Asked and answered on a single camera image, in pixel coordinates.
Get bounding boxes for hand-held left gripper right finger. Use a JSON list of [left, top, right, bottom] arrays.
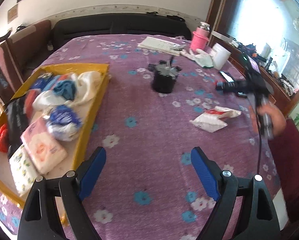
[[191, 147, 281, 240]]

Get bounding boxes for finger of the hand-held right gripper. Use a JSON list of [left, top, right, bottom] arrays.
[[222, 86, 250, 94], [215, 80, 245, 88]]

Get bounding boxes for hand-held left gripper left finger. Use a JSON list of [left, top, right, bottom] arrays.
[[17, 146, 107, 240]]

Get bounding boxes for pink tissue pack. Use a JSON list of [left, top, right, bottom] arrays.
[[21, 117, 68, 175]]

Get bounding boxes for floral tissue pack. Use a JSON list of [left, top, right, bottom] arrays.
[[9, 144, 40, 197]]

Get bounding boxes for yellow cardboard box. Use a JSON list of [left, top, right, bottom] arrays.
[[0, 63, 111, 227]]

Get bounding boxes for black plastic bag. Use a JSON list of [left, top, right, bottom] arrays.
[[6, 97, 31, 159]]

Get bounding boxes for red plastic bag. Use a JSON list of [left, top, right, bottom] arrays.
[[0, 124, 10, 153]]

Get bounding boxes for person's right forearm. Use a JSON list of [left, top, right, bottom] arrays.
[[267, 118, 299, 224]]

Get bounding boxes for person's right hand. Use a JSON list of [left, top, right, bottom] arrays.
[[257, 103, 288, 138]]

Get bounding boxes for black phone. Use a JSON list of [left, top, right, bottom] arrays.
[[218, 70, 236, 83]]

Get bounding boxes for white round container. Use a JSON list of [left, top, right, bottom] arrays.
[[211, 43, 232, 70]]

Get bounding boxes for white and red tissue pack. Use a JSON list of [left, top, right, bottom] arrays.
[[189, 106, 242, 133]]

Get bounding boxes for white gloves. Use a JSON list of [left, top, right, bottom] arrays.
[[181, 49, 215, 68]]

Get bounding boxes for pink bottle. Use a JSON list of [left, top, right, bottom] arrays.
[[191, 21, 211, 51]]

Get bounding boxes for wooden mirror cabinet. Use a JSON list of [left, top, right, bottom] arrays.
[[207, 0, 299, 130]]

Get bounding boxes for blue and white plastic bag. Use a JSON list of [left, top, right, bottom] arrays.
[[46, 105, 83, 142]]

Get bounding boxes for black pen holder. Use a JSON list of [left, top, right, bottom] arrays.
[[147, 56, 183, 94]]

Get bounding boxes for white papers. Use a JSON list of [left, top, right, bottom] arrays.
[[137, 36, 187, 55]]

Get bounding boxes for cream cloth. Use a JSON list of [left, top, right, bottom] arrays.
[[69, 70, 101, 105]]

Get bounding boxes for blue cloth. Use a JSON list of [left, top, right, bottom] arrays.
[[53, 80, 77, 100]]

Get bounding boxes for blue packet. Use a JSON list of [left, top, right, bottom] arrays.
[[31, 72, 55, 90]]

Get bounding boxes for black headboard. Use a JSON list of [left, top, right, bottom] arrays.
[[51, 12, 192, 49]]

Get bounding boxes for pink padded chair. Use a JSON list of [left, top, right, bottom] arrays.
[[0, 40, 16, 95]]

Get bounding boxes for brown chair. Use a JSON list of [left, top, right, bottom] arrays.
[[8, 19, 52, 80]]

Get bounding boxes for small wall plaque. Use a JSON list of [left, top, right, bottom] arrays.
[[7, 5, 18, 23]]

